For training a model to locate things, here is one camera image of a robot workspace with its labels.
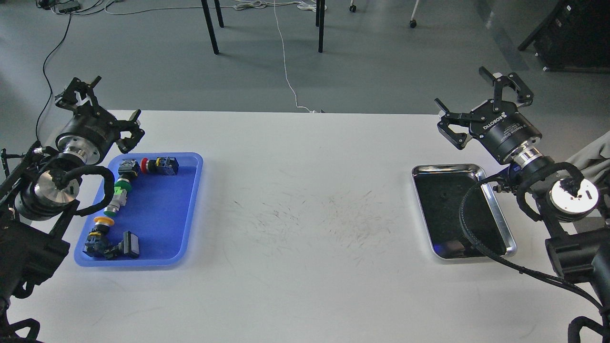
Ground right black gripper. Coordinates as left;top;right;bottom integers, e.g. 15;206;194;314
434;66;543;165

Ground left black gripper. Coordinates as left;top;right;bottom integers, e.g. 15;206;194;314
54;76;145;165

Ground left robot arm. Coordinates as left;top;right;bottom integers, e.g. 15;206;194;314
0;76;144;343

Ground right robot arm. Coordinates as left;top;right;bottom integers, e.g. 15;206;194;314
434;67;610;343

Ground silver metal tray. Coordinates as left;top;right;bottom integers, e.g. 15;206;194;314
411;164;517;262

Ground blue plastic tray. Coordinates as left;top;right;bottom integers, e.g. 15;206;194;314
73;152;204;269

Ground grey cloth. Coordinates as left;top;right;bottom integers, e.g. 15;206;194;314
567;131;610;188

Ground black cabinet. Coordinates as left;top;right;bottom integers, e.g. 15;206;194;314
517;0;610;73

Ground power strip on floor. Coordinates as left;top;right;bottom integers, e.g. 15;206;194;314
36;0;82;14

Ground white chair base casters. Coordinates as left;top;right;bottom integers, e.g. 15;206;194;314
349;0;422;28

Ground black table legs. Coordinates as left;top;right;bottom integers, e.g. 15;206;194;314
200;0;326;55

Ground black green pushbutton switch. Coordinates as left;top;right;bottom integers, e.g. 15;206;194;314
114;159;140;192

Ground green white pushbutton switch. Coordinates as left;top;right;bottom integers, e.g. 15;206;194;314
103;186;128;217

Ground red emergency stop button switch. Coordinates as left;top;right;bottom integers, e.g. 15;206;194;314
140;157;179;176

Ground black cable on floor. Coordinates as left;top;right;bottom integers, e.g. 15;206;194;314
35;0;117;143

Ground yellow pushbutton switch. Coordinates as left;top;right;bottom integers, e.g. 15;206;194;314
82;216;115;259

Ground black square pushbutton switch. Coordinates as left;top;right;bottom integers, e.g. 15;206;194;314
104;232;140;259

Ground white cable on floor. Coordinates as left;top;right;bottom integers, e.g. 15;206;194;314
234;0;329;113

